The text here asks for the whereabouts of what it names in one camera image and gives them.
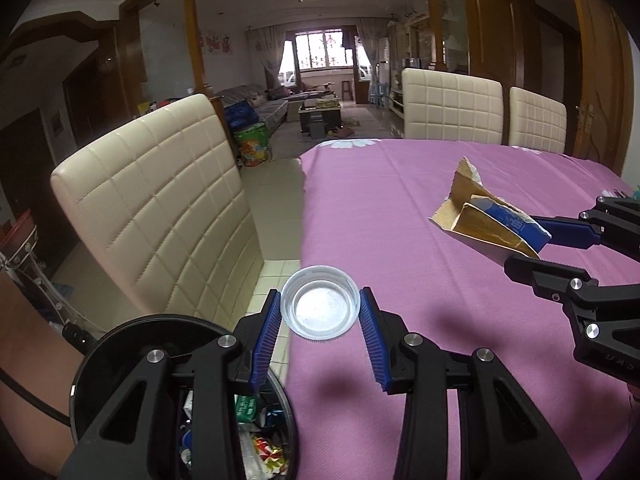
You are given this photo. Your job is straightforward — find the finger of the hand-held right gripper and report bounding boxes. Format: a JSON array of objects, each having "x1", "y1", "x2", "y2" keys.
[
  {"x1": 504, "y1": 254, "x2": 640, "y2": 381},
  {"x1": 530, "y1": 195, "x2": 640, "y2": 256}
]

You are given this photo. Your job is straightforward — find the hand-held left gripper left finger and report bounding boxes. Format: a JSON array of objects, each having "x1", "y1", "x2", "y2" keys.
[{"x1": 60, "y1": 288, "x2": 282, "y2": 480}]

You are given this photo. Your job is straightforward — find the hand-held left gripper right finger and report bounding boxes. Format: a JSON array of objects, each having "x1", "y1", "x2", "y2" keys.
[{"x1": 359, "y1": 287, "x2": 583, "y2": 480}]

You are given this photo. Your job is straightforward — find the clear plastic lid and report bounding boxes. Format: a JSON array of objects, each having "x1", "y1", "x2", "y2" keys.
[{"x1": 280, "y1": 265, "x2": 361, "y2": 342}]

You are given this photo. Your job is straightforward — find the torn cardboard carton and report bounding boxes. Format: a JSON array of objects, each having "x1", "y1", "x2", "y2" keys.
[{"x1": 431, "y1": 156, "x2": 552, "y2": 261}]

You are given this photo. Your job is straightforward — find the black round trash bin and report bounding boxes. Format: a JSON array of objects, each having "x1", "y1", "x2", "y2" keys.
[{"x1": 69, "y1": 314, "x2": 301, "y2": 480}]

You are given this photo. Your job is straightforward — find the cream quilted leather chair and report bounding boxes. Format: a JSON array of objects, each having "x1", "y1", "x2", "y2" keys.
[
  {"x1": 508, "y1": 86, "x2": 568, "y2": 155},
  {"x1": 50, "y1": 94, "x2": 266, "y2": 333},
  {"x1": 401, "y1": 67, "x2": 504, "y2": 146}
]

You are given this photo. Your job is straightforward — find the gold red snack wrapper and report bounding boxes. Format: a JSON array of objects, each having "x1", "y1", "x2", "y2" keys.
[{"x1": 252, "y1": 435, "x2": 284, "y2": 476}]

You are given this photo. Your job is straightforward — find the pink tablecloth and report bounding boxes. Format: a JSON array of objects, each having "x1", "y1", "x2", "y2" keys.
[{"x1": 299, "y1": 137, "x2": 640, "y2": 480}]

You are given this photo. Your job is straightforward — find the light wooden door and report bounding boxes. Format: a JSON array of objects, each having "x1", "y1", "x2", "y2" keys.
[{"x1": 565, "y1": 0, "x2": 628, "y2": 176}]

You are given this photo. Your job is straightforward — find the dark jug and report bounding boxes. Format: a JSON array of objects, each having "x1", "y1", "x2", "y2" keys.
[{"x1": 61, "y1": 322, "x2": 99, "y2": 357}]

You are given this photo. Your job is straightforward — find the colourful printed bag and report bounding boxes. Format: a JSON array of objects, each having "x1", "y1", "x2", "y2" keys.
[{"x1": 235, "y1": 122, "x2": 272, "y2": 167}]

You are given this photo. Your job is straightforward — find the wooden glass partition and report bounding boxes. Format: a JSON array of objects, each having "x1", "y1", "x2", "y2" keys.
[{"x1": 445, "y1": 0, "x2": 566, "y2": 91}]

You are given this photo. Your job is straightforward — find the coffee table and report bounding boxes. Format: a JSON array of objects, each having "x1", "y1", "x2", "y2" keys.
[{"x1": 298, "y1": 97, "x2": 346, "y2": 137}]

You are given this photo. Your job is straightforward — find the grey sofa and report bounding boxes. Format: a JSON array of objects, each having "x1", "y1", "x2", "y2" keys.
[{"x1": 215, "y1": 85, "x2": 292, "y2": 133}]

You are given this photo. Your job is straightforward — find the copper refrigerator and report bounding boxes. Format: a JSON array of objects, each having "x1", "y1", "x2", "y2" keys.
[{"x1": 0, "y1": 270, "x2": 101, "y2": 461}]

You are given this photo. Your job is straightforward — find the wooden pillar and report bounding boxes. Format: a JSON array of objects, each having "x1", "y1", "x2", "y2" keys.
[
  {"x1": 181, "y1": 0, "x2": 208, "y2": 96},
  {"x1": 420, "y1": 0, "x2": 447, "y2": 70}
]

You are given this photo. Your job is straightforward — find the red basin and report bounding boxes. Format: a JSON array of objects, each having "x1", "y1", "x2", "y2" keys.
[{"x1": 0, "y1": 209, "x2": 38, "y2": 261}]

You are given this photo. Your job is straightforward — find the patterned curtain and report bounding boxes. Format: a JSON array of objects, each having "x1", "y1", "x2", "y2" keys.
[{"x1": 247, "y1": 25, "x2": 296, "y2": 88}]

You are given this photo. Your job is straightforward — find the window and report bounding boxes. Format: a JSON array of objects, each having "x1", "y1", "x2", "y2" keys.
[{"x1": 295, "y1": 30, "x2": 346, "y2": 71}]

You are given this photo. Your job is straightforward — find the dark wooden door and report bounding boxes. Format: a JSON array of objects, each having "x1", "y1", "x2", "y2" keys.
[
  {"x1": 0, "y1": 109, "x2": 52, "y2": 226},
  {"x1": 62, "y1": 55, "x2": 123, "y2": 131}
]

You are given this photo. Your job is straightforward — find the white wire metal stand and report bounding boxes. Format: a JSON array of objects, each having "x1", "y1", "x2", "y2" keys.
[{"x1": 0, "y1": 242, "x2": 103, "y2": 343}]

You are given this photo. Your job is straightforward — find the red wall decoration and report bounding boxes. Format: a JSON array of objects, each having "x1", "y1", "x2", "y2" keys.
[{"x1": 199, "y1": 32, "x2": 233, "y2": 55}]

